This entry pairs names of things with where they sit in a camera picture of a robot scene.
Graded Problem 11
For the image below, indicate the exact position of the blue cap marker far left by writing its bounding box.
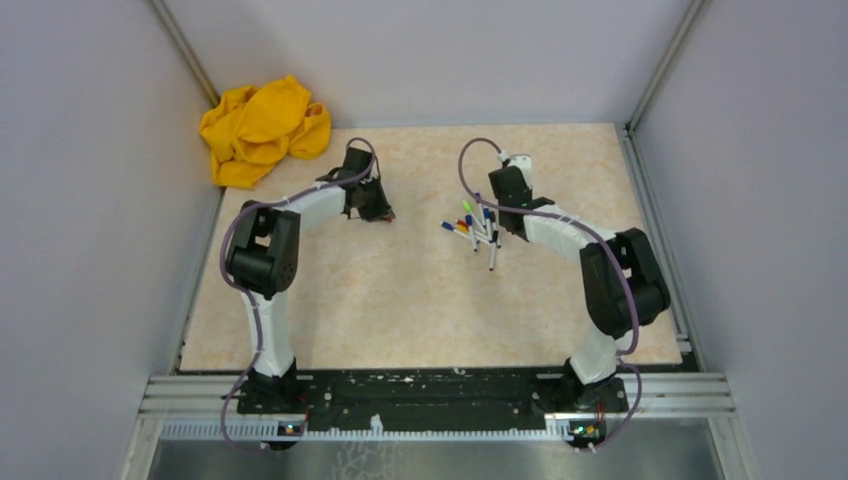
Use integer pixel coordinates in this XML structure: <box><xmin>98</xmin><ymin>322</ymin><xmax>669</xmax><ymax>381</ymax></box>
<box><xmin>441</xmin><ymin>222</ymin><xmax>472</xmax><ymax>240</ymax></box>

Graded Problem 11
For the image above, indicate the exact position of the yellow crumpled cloth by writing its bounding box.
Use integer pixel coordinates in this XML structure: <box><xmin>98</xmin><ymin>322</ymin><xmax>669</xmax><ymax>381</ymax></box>
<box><xmin>198</xmin><ymin>75</ymin><xmax>332</xmax><ymax>189</ymax></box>

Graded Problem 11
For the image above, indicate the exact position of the blue cap marker upper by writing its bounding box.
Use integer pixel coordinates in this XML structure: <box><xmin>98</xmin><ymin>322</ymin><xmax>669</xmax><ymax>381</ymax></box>
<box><xmin>473</xmin><ymin>192</ymin><xmax>488</xmax><ymax>226</ymax></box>

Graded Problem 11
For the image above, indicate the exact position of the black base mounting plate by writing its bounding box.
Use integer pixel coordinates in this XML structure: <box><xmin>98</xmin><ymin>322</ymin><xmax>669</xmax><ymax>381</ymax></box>
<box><xmin>235</xmin><ymin>366</ymin><xmax>629</xmax><ymax>432</ymax></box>

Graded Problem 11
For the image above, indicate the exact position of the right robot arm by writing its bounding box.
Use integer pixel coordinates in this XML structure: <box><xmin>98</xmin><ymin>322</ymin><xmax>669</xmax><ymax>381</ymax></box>
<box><xmin>488</xmin><ymin>164</ymin><xmax>671</xmax><ymax>412</ymax></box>

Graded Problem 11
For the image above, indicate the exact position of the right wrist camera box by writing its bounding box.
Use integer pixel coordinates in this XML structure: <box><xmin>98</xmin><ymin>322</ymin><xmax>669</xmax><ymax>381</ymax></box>
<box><xmin>506</xmin><ymin>154</ymin><xmax>533</xmax><ymax>189</ymax></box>

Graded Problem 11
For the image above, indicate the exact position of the aluminium front rail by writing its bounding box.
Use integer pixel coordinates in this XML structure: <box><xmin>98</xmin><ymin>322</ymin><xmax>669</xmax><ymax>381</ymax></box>
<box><xmin>139</xmin><ymin>369</ymin><xmax>736</xmax><ymax>443</ymax></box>

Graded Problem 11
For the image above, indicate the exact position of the green cap marker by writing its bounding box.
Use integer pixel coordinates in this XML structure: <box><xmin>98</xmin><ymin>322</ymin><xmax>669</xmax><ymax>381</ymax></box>
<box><xmin>463</xmin><ymin>201</ymin><xmax>485</xmax><ymax>230</ymax></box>

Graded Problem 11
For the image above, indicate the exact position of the black cap marker upper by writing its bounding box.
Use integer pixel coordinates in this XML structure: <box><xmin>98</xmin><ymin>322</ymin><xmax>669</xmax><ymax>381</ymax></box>
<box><xmin>489</xmin><ymin>210</ymin><xmax>502</xmax><ymax>249</ymax></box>

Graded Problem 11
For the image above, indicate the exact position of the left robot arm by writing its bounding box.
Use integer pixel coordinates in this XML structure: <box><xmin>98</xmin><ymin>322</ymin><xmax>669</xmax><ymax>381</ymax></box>
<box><xmin>219</xmin><ymin>137</ymin><xmax>395</xmax><ymax>414</ymax></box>

